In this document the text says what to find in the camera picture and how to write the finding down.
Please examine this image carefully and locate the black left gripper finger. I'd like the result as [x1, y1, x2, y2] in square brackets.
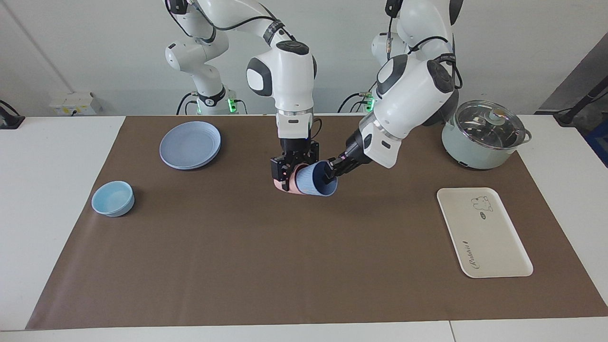
[324, 156, 351, 175]
[323, 170, 348, 187]

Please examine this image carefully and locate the pink cup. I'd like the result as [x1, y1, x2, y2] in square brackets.
[274, 163, 304, 195]

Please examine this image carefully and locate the blue ribbed cup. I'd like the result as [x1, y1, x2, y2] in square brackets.
[294, 160, 339, 197]

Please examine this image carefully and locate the cream rabbit print tray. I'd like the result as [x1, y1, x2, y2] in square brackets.
[436, 187, 534, 279]

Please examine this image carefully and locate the brown table mat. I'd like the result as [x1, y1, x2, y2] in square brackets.
[25, 114, 608, 331]

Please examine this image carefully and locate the blue plate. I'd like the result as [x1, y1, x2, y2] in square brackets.
[159, 121, 222, 171]

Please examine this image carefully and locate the pale green cooking pot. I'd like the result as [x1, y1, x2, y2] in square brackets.
[441, 100, 532, 171]

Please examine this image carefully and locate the light blue bowl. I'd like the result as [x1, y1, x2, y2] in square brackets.
[91, 180, 135, 218]

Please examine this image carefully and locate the white power strip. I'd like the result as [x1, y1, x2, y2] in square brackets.
[49, 91, 96, 116]

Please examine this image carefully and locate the black stand leg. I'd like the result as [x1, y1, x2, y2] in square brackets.
[553, 78, 608, 127]

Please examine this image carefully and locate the blue crate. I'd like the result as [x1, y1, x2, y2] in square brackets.
[585, 119, 608, 168]

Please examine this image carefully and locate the black clamp base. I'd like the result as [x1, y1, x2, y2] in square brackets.
[0, 100, 26, 130]

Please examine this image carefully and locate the black left base cable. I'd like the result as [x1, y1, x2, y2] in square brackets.
[338, 93, 377, 114]

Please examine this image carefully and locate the black base cable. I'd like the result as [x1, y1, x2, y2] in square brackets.
[176, 92, 198, 115]
[338, 93, 377, 114]

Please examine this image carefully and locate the black right base cable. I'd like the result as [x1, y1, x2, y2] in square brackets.
[176, 92, 198, 115]

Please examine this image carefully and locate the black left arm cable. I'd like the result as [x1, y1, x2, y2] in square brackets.
[386, 0, 465, 92]

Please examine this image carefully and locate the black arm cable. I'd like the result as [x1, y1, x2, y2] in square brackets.
[208, 14, 324, 142]
[386, 0, 465, 92]

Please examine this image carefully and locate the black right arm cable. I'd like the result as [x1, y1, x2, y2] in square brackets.
[208, 14, 324, 142]

